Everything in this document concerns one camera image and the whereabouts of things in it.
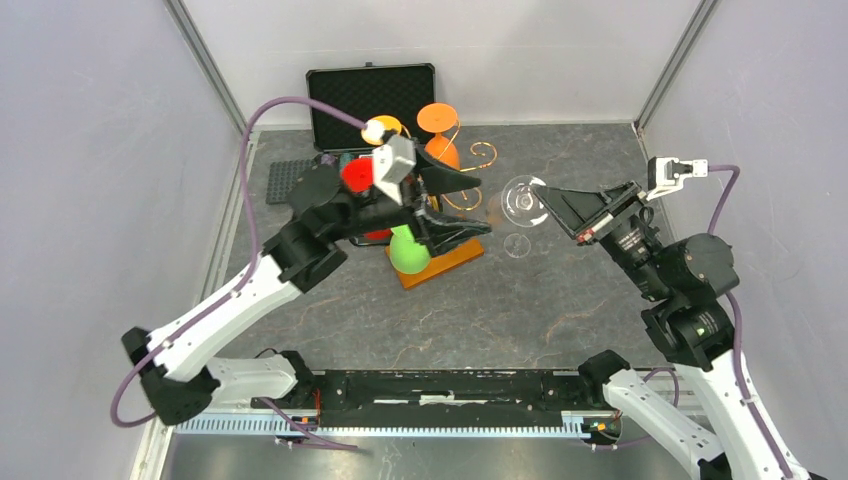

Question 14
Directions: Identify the clear wine glass back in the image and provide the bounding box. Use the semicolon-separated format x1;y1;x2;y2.
486;175;549;229

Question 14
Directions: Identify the orange wine glass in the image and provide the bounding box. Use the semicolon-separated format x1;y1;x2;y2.
416;102;460;170

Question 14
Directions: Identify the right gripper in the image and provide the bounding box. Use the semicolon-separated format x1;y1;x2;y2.
533;176;672;299

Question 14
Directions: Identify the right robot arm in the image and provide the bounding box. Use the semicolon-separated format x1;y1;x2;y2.
532;182;812;479

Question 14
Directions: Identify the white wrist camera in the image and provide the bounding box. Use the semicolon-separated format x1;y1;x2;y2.
642;157;709;202
372;135;416;206

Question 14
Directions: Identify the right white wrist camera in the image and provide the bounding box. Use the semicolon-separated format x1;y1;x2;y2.
642;157;709;202

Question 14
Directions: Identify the red wine glass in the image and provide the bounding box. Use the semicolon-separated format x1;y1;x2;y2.
341;156;392;245

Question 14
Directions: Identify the black poker chip case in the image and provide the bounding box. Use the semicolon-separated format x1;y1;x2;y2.
306;63;436;169

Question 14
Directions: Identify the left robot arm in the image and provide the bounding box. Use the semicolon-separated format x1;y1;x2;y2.
121;146;491;426

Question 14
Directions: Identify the orange wooden rack base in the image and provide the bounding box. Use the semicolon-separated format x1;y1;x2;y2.
385;239;485;290

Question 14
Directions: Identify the gold wire glass rack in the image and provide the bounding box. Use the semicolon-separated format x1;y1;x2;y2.
441;141;498;212

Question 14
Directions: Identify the green wine glass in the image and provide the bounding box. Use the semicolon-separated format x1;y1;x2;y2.
388;225;431;275

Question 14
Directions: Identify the yellow wine glass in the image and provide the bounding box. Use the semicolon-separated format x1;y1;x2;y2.
360;114;411;146

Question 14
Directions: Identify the clear wine glass front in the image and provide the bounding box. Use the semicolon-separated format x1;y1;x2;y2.
503;233;532;259

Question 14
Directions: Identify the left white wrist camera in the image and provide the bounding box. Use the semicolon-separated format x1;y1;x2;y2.
372;135;416;206

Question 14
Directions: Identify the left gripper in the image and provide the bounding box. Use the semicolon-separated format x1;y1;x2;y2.
327;139;492;256

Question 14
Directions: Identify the white slotted cable duct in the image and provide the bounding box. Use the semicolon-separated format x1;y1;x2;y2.
174;412;603;440

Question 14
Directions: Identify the clear wine glass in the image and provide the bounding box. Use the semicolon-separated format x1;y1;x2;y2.
503;233;532;259
486;175;549;229

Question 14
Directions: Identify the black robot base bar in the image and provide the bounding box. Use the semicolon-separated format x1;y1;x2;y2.
272;369;595;428

